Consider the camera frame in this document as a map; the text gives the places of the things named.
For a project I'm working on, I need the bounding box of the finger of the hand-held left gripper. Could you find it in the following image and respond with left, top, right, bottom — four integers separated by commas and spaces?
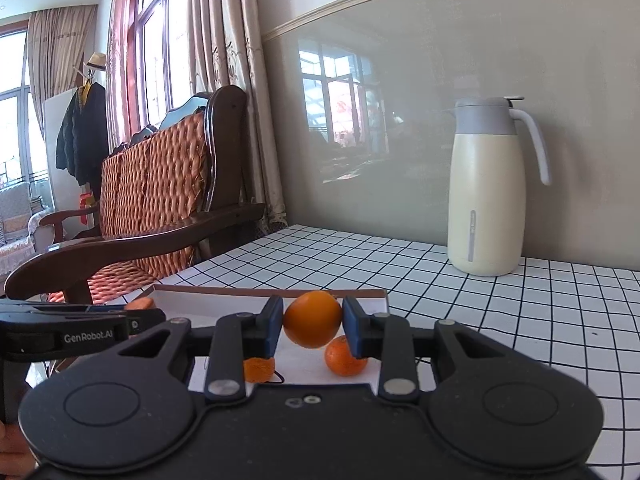
124, 307, 167, 337

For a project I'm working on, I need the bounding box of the brown cardboard box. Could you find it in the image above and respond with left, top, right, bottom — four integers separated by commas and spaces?
150, 284, 390, 395

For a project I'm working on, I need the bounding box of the black jacket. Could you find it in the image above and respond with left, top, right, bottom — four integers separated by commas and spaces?
54, 82, 110, 188

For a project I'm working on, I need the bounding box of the lace covered sofa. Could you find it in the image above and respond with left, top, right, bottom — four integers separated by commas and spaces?
0, 180, 56, 276

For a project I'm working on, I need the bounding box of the tan plain curtain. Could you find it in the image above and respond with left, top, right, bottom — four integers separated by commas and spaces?
27, 5, 98, 106

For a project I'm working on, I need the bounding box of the orange woven chair cushion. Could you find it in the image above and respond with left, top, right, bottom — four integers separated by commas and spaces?
87, 110, 211, 306

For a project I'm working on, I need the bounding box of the cream thermos jug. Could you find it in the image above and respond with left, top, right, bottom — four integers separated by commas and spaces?
441, 96, 552, 277

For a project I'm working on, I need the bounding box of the red framed window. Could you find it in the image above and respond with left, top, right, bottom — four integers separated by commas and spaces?
117, 0, 193, 151

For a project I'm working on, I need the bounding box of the person's left hand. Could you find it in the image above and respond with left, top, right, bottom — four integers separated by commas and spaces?
0, 422, 37, 480

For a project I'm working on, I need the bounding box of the white grid tablecloth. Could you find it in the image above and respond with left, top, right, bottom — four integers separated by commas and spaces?
27, 224, 640, 480

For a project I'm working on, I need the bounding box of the beige patterned curtain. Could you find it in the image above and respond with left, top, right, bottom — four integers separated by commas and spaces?
105, 0, 137, 153
187, 0, 288, 233

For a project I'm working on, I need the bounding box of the orange mandarin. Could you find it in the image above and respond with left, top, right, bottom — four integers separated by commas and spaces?
324, 336, 369, 377
243, 356, 276, 383

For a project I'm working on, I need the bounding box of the dark wooden chair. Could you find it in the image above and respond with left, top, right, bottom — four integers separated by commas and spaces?
4, 85, 268, 306

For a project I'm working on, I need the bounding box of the balcony window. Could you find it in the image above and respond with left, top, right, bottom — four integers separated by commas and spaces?
0, 25, 51, 186

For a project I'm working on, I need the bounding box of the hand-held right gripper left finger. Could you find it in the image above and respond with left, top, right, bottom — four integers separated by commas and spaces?
117, 295, 285, 402

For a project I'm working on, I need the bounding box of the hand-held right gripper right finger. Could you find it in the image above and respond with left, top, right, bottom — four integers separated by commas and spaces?
341, 295, 506, 403

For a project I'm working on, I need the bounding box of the small smooth orange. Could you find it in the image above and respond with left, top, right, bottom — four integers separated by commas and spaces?
282, 290, 344, 349

